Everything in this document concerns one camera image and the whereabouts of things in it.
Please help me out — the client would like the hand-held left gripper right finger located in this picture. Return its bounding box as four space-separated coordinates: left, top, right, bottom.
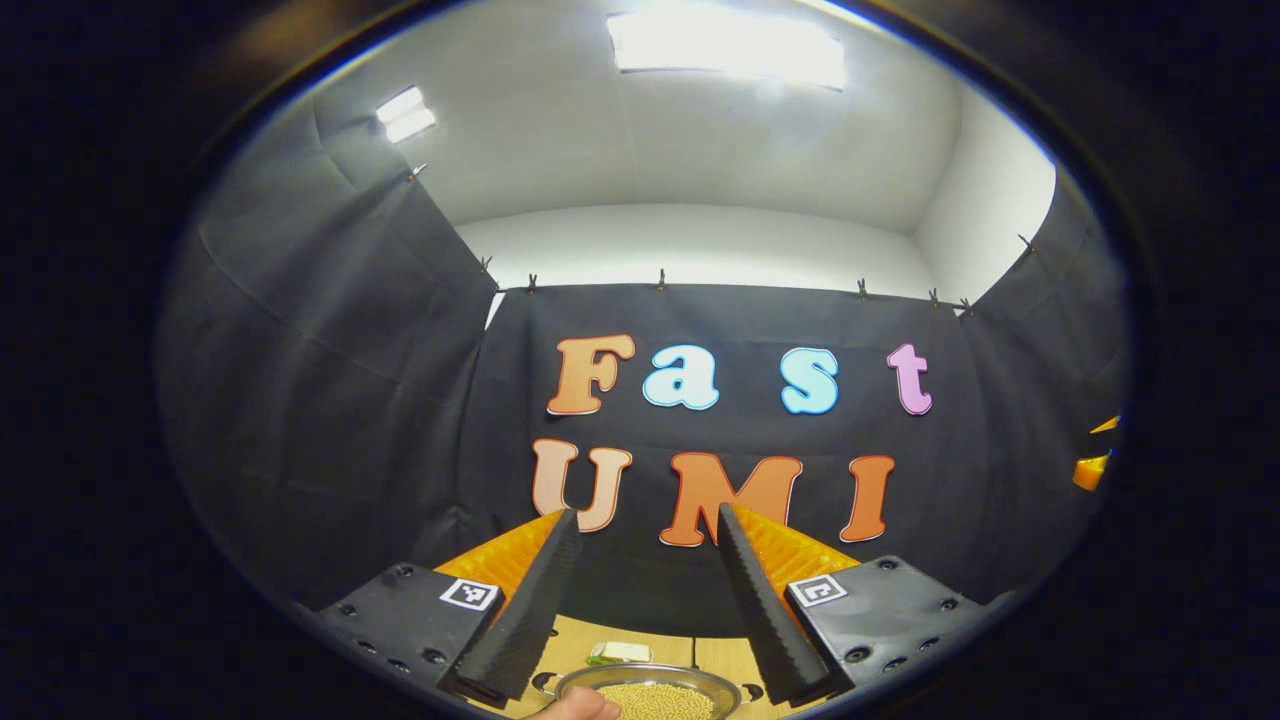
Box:
715 502 1011 706

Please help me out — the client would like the stainless steel pot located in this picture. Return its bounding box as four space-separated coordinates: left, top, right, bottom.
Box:
530 662 766 720

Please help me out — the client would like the row of cloth clips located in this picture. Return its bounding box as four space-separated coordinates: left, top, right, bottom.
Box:
405 162 1038 317

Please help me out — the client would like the black backdrop cloth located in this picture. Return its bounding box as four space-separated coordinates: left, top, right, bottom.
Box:
155 85 1131 641

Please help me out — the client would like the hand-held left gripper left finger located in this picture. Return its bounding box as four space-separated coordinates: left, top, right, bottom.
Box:
318 508 584 709

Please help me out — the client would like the large ceiling light panel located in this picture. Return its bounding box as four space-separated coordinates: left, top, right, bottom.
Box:
607 8 849 91

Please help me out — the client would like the small ceiling light panel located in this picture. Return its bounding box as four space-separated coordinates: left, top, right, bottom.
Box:
375 86 438 144

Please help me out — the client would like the pile of soybeans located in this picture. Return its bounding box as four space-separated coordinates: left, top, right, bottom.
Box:
598 682 716 720

